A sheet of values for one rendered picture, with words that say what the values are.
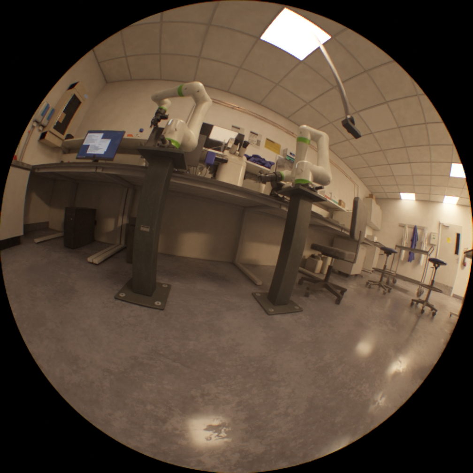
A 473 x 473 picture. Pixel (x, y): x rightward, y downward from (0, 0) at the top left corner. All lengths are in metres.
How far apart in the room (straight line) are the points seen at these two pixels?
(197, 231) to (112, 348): 1.52
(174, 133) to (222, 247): 1.44
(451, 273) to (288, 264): 5.87
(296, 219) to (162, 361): 0.98
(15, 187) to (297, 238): 2.42
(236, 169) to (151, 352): 1.14
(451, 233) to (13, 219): 8.20
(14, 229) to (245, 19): 2.99
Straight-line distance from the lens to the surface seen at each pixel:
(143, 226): 0.79
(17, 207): 1.92
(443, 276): 6.16
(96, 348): 0.67
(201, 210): 1.77
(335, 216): 3.06
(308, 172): 1.06
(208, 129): 1.98
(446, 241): 6.21
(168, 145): 0.80
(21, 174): 1.92
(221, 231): 1.83
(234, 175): 1.07
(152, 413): 0.52
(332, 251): 1.36
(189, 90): 1.19
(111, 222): 2.02
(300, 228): 0.97
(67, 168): 1.49
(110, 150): 1.73
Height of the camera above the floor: 0.50
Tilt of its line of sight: 4 degrees down
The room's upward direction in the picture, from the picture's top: 11 degrees clockwise
